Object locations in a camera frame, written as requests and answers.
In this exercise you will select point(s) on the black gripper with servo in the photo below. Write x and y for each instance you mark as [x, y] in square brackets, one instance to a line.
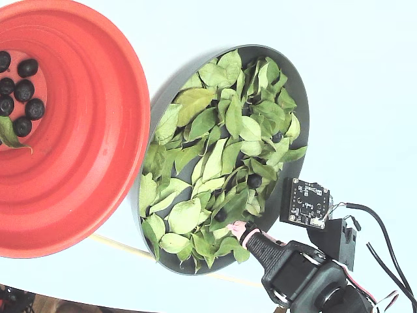
[290, 268]

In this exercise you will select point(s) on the dark blueberry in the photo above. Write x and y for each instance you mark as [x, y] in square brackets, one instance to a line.
[27, 68]
[6, 105]
[23, 90]
[34, 109]
[4, 61]
[22, 126]
[277, 137]
[221, 215]
[6, 85]
[254, 181]

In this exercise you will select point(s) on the small green leaf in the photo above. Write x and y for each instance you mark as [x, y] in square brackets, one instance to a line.
[8, 132]

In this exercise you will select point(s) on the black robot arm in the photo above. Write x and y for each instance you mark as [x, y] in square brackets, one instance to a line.
[342, 300]

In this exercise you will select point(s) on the heap of green leaves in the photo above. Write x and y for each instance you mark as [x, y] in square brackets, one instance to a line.
[211, 163]

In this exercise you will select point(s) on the dark grey round bowl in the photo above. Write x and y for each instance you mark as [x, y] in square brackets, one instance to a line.
[293, 84]

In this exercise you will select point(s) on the red ribbed plastic cup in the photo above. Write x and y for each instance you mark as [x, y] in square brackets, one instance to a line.
[91, 130]

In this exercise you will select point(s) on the pale green leaf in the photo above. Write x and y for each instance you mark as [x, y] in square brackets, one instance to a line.
[155, 225]
[166, 124]
[174, 186]
[213, 75]
[293, 153]
[230, 65]
[174, 243]
[147, 192]
[241, 256]
[184, 216]

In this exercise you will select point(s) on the dark green long leaf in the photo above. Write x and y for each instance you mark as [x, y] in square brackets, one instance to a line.
[202, 123]

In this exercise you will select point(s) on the thin pale wooden strip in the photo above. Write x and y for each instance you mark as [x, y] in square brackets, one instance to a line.
[117, 245]

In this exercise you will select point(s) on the olive yellowish large leaf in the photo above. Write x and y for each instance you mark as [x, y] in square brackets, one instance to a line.
[193, 104]

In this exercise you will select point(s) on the bare circuit board camera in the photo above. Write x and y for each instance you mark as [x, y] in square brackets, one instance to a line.
[306, 202]

